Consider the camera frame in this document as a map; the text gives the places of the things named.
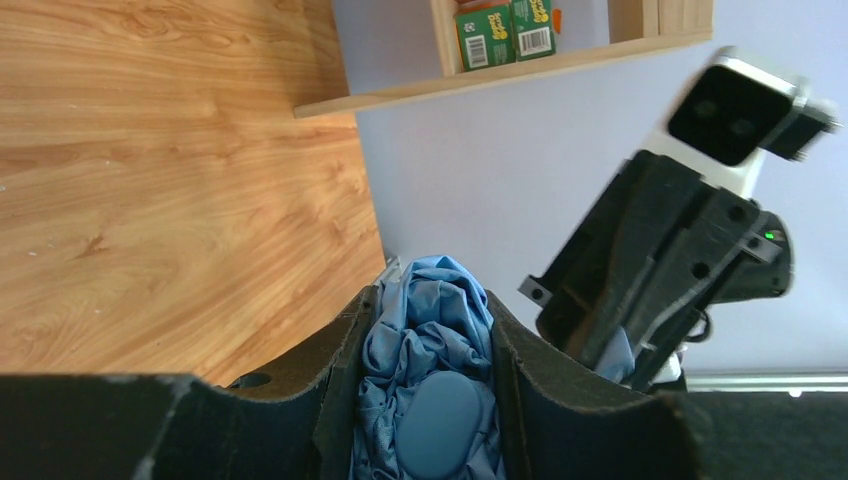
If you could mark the light blue folding umbrella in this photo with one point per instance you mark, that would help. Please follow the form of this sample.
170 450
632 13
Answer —
454 387

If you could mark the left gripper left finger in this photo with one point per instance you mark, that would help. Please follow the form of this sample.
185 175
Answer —
292 418

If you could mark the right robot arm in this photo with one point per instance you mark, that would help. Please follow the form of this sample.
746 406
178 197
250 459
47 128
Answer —
752 281

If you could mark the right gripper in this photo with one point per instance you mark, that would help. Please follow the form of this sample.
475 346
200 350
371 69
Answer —
657 243

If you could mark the green snack box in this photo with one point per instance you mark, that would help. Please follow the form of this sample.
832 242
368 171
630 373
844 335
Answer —
495 33

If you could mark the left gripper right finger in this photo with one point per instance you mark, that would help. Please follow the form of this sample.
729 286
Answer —
662 437

